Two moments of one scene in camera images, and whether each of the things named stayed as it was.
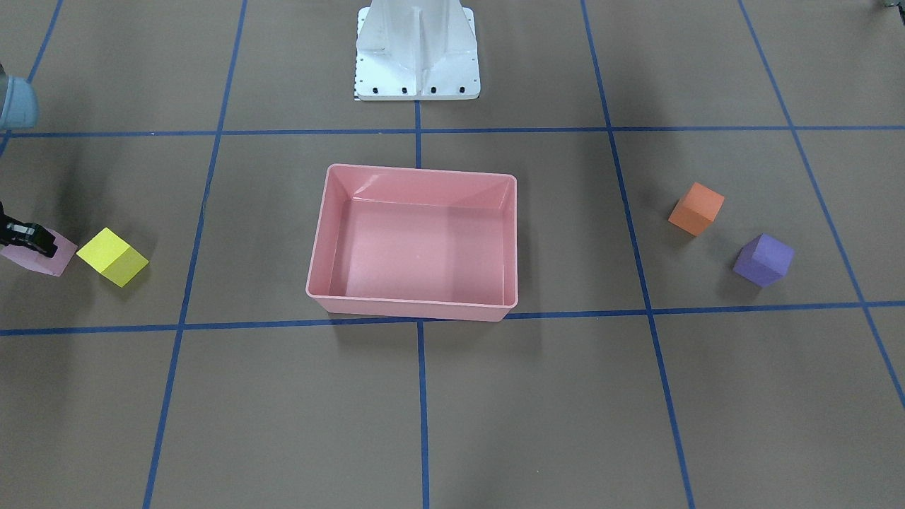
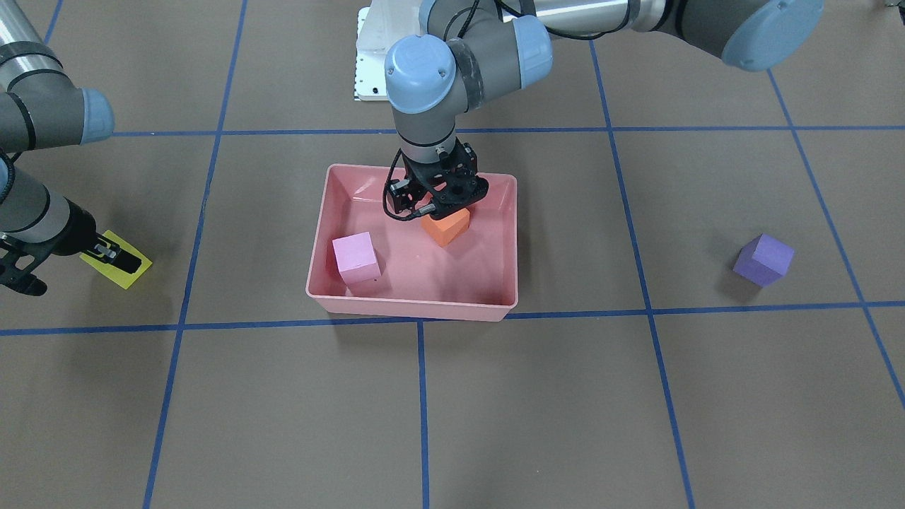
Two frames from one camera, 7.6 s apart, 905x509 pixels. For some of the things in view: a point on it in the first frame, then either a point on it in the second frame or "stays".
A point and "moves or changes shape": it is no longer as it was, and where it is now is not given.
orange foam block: x=696 y=209 to x=446 y=231
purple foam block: x=763 y=260 stays
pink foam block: x=38 y=261 moves or changes shape
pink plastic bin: x=416 y=242 stays
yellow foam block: x=113 y=257 stays
